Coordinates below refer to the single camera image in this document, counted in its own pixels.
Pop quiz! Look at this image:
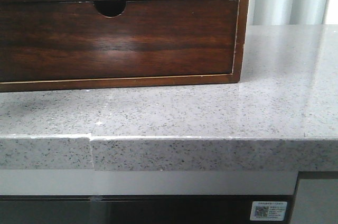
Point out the black oven door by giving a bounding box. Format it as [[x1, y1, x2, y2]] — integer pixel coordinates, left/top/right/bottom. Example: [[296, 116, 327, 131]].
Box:
[[0, 171, 338, 224]]

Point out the dark wooden drawer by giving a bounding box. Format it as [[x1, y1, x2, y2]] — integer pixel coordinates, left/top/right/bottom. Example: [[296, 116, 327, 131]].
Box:
[[1, 0, 238, 82]]

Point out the white QR code sticker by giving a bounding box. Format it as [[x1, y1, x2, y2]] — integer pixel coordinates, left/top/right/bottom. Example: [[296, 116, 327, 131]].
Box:
[[250, 201, 288, 221]]

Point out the dark wooden drawer cabinet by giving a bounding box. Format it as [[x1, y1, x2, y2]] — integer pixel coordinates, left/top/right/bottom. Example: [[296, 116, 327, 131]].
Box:
[[1, 0, 249, 92]]

